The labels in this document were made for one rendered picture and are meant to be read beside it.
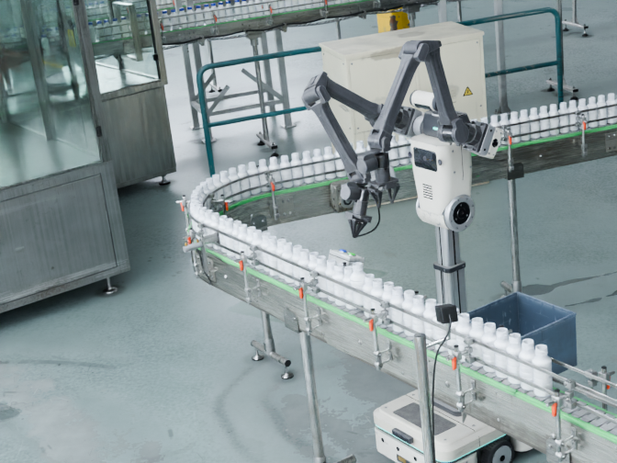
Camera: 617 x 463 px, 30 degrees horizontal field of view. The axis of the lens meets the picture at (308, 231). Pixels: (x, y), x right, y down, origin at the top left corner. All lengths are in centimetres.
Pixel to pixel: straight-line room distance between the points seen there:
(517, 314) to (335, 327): 73
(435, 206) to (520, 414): 129
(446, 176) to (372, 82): 379
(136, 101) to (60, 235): 247
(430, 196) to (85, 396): 246
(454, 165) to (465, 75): 404
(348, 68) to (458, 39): 87
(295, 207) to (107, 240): 186
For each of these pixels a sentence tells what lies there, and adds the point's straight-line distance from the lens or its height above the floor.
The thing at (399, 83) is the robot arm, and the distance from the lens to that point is 434.
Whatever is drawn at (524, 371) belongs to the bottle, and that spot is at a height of 107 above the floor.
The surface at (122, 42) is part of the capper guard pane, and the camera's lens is 952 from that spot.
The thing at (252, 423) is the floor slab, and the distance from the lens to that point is 583.
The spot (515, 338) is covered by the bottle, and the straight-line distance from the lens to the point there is 377.
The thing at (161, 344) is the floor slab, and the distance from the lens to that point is 685.
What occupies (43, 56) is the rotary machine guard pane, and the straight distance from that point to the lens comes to 720.
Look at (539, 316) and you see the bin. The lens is 460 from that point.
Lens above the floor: 280
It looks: 20 degrees down
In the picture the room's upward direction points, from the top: 7 degrees counter-clockwise
